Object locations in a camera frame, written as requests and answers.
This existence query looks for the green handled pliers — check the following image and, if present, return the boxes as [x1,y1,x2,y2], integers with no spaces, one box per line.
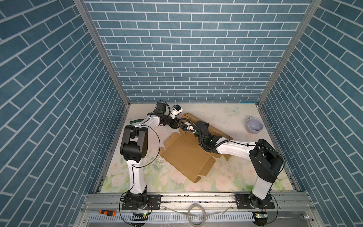
[130,118,148,125]

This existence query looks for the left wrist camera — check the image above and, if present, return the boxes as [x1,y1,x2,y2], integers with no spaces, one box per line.
[170,105,182,117]

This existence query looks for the orange black screwdriver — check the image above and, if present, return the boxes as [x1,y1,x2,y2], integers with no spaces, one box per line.
[99,210,116,217]

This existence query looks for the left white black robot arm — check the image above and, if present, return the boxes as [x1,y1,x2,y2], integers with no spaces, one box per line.
[120,100,182,210]

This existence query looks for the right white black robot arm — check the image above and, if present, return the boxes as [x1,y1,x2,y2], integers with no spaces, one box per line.
[179,118,285,209]

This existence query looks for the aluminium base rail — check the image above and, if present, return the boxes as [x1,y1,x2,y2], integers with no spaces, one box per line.
[75,191,323,227]

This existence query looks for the coiled grey cable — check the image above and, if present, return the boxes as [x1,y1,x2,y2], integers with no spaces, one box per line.
[165,203,233,227]

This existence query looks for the brown cardboard box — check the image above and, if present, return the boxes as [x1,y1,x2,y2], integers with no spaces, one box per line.
[160,129,231,183]

